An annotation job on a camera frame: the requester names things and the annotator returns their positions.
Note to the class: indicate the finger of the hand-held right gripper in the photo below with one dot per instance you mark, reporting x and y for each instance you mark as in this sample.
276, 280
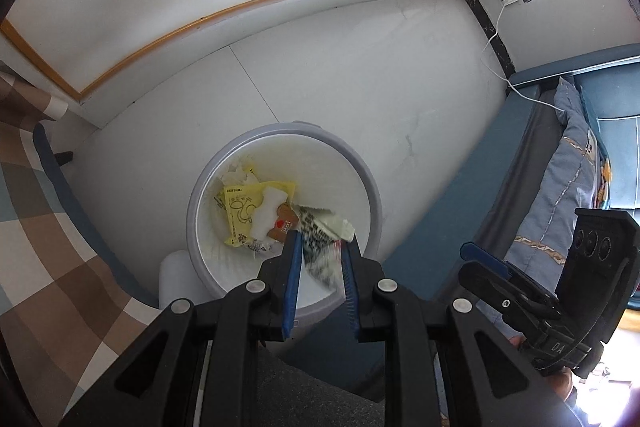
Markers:
482, 253
495, 292

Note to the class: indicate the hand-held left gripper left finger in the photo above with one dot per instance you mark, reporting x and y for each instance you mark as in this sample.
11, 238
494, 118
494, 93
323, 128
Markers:
294, 287

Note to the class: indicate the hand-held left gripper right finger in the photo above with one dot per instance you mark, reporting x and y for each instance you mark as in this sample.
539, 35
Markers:
351, 287

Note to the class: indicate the black and white printed wrapper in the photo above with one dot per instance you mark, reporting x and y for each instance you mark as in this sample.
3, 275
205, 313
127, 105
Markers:
320, 247

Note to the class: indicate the yellow printed plastic packet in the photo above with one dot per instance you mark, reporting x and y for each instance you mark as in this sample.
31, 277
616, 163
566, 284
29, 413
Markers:
240, 207

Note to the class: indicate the white round trash bin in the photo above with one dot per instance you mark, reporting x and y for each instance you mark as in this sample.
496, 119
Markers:
310, 167

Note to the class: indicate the person's right hand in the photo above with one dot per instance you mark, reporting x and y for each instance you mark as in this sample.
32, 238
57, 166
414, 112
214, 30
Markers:
564, 386

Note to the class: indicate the brown snack wrapper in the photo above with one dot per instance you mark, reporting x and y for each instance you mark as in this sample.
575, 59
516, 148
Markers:
282, 219

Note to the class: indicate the grey bed sheet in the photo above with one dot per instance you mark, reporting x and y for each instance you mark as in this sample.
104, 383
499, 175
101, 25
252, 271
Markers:
525, 167

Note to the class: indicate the person's grey trouser leg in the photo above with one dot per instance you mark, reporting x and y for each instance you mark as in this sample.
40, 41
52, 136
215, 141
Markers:
300, 397

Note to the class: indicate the white cylinder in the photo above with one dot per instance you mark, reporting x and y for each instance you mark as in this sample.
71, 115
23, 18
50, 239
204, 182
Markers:
177, 277

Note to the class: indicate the black marble trim strip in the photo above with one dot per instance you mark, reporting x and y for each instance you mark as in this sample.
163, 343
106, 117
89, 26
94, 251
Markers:
487, 32

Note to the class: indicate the checkered tablecloth table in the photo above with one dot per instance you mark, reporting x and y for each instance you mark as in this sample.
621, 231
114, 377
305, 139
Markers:
50, 267

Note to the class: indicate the blue bed frame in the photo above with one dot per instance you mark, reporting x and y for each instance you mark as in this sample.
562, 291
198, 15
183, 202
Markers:
450, 217

